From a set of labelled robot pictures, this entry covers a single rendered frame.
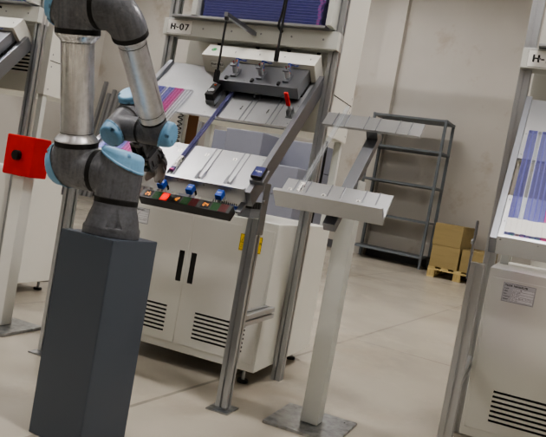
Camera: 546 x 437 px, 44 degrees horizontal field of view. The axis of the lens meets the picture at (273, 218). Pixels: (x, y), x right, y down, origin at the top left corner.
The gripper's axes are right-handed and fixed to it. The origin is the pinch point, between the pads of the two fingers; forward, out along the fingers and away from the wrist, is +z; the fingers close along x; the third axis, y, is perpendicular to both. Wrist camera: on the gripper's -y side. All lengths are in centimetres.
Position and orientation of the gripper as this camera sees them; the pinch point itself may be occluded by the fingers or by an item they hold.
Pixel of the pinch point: (160, 178)
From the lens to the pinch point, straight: 232.9
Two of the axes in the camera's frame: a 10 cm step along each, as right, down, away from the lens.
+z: 1.2, 7.3, 6.7
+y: -3.9, 6.6, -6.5
